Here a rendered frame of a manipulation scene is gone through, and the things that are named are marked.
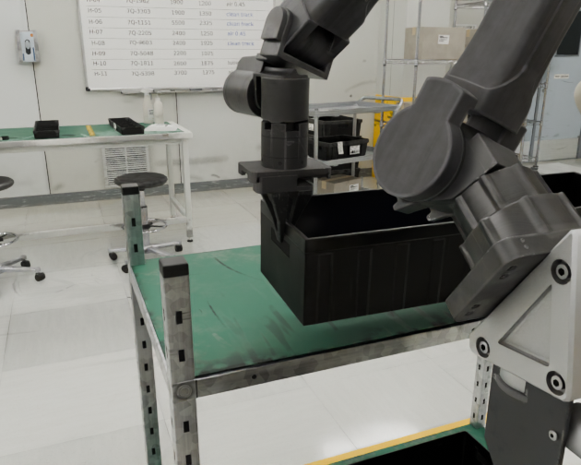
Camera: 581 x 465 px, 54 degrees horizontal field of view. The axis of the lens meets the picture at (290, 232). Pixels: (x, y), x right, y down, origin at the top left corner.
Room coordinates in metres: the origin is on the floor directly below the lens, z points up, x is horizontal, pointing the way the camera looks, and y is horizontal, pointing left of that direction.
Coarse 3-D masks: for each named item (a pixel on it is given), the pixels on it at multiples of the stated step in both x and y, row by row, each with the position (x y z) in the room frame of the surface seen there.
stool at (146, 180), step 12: (120, 180) 3.47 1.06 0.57; (132, 180) 3.46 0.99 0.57; (144, 180) 3.47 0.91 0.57; (156, 180) 3.49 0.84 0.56; (144, 204) 3.57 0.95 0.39; (144, 216) 3.56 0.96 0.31; (144, 228) 3.54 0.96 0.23; (144, 240) 3.55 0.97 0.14; (108, 252) 3.56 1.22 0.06; (156, 252) 3.50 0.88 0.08
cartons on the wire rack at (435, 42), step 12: (408, 36) 5.00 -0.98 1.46; (420, 36) 4.82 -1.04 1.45; (432, 36) 4.80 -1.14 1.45; (444, 36) 4.83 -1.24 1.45; (456, 36) 4.88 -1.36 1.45; (468, 36) 5.12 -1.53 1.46; (408, 48) 4.99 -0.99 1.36; (420, 48) 4.81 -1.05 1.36; (432, 48) 4.80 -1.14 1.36; (444, 48) 4.84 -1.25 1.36; (456, 48) 4.88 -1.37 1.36
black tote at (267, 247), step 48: (384, 192) 0.83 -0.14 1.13; (576, 192) 0.95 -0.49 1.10; (288, 240) 0.66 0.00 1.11; (336, 240) 0.62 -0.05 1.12; (384, 240) 0.65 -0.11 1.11; (432, 240) 0.67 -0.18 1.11; (288, 288) 0.66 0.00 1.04; (336, 288) 0.63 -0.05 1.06; (384, 288) 0.65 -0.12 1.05; (432, 288) 0.68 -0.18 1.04
